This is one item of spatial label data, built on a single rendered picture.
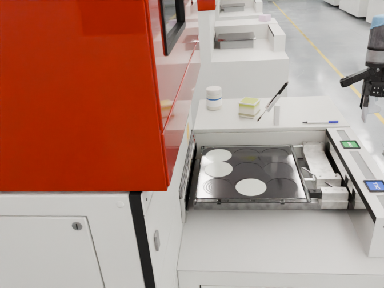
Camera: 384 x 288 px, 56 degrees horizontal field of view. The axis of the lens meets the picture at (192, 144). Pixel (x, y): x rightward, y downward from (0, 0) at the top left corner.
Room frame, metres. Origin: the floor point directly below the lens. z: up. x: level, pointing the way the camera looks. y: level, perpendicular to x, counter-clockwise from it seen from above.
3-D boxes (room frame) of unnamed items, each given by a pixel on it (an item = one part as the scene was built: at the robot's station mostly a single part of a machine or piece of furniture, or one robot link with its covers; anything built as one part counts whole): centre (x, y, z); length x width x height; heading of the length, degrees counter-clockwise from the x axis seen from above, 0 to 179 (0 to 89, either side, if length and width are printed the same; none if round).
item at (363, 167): (0.99, -0.55, 0.89); 0.55 x 0.09 x 0.14; 173
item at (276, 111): (1.33, -0.33, 1.03); 0.06 x 0.04 x 0.13; 83
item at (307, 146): (1.25, -0.48, 0.89); 0.08 x 0.03 x 0.03; 83
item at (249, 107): (1.44, -0.26, 1.00); 0.07 x 0.07 x 0.07; 58
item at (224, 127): (1.47, -0.34, 0.89); 0.62 x 0.35 x 0.14; 83
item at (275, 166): (1.10, -0.19, 0.90); 0.34 x 0.34 x 0.01; 83
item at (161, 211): (0.94, 0.05, 1.02); 0.82 x 0.03 x 0.40; 173
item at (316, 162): (1.08, -0.46, 0.87); 0.36 x 0.08 x 0.03; 173
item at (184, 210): (1.11, 0.02, 0.89); 0.44 x 0.02 x 0.10; 173
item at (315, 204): (0.97, -0.24, 0.84); 0.50 x 0.02 x 0.03; 83
